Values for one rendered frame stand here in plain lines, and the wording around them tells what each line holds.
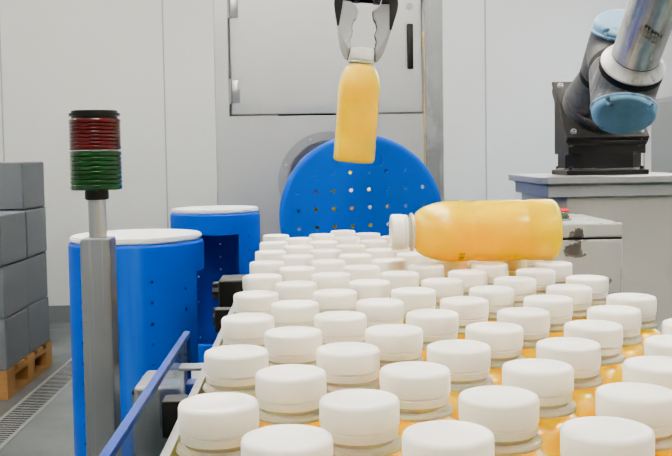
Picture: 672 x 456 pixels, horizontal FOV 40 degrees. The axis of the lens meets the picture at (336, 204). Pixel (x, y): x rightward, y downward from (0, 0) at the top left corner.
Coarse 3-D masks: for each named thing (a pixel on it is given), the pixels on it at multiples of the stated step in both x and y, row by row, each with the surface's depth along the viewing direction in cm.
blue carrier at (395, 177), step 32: (320, 160) 160; (384, 160) 161; (416, 160) 161; (288, 192) 160; (320, 192) 160; (352, 192) 161; (384, 192) 161; (416, 192) 161; (288, 224) 161; (320, 224) 161; (384, 224) 161
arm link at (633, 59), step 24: (648, 0) 154; (624, 24) 161; (648, 24) 157; (624, 48) 163; (648, 48) 161; (600, 72) 169; (624, 72) 166; (648, 72) 165; (600, 96) 169; (624, 96) 166; (648, 96) 167; (600, 120) 172; (624, 120) 171; (648, 120) 170
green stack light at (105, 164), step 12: (72, 156) 115; (84, 156) 114; (96, 156) 114; (108, 156) 115; (120, 156) 117; (72, 168) 115; (84, 168) 114; (96, 168) 114; (108, 168) 115; (120, 168) 117; (72, 180) 116; (84, 180) 115; (96, 180) 115; (108, 180) 115; (120, 180) 117
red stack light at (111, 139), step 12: (72, 120) 115; (84, 120) 114; (96, 120) 114; (108, 120) 115; (120, 120) 118; (72, 132) 115; (84, 132) 114; (96, 132) 114; (108, 132) 115; (120, 132) 117; (72, 144) 115; (84, 144) 114; (96, 144) 114; (108, 144) 115; (120, 144) 118
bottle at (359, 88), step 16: (352, 64) 146; (368, 64) 146; (352, 80) 145; (368, 80) 145; (352, 96) 145; (368, 96) 145; (352, 112) 145; (368, 112) 145; (336, 128) 147; (352, 128) 145; (368, 128) 146; (336, 144) 147; (352, 144) 145; (368, 144) 146; (336, 160) 148; (352, 160) 146; (368, 160) 146
